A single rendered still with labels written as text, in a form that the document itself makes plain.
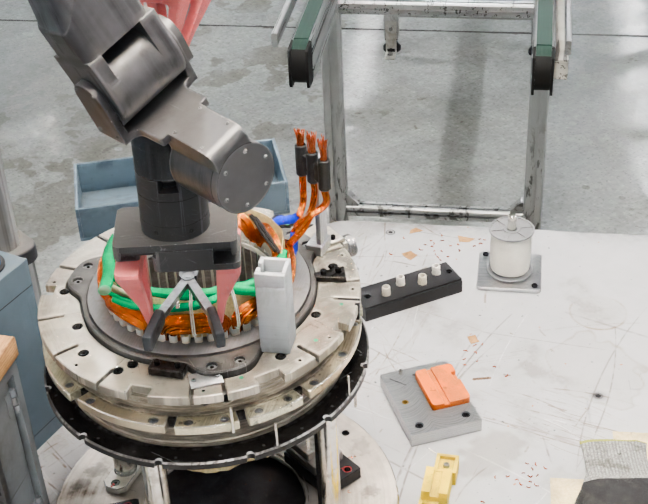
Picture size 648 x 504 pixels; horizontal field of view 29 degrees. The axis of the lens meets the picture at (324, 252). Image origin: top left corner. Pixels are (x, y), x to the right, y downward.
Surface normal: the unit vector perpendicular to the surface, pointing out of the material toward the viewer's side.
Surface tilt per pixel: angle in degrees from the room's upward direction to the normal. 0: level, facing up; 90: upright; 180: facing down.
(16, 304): 90
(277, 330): 90
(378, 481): 0
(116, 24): 78
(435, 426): 0
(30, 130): 0
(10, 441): 90
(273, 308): 90
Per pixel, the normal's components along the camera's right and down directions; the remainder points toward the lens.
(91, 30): 0.62, 0.24
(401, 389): -0.04, -0.82
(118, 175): 0.18, 0.55
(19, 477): 0.97, 0.10
